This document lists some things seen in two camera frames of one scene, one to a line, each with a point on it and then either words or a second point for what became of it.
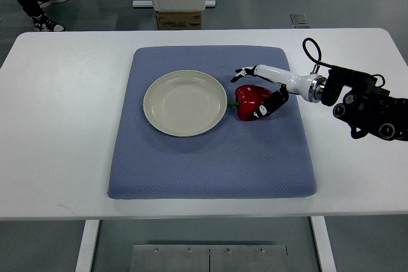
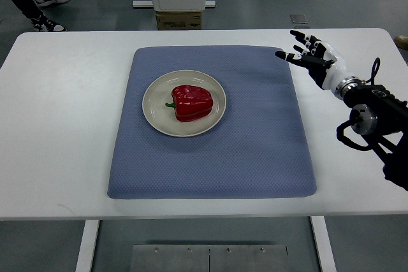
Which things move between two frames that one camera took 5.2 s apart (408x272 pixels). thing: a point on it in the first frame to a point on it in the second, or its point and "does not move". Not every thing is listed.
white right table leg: x=323 y=244 does not move
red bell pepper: x=248 y=98 to x=191 y=103
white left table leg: x=85 y=260 does not move
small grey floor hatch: x=298 y=18 does not move
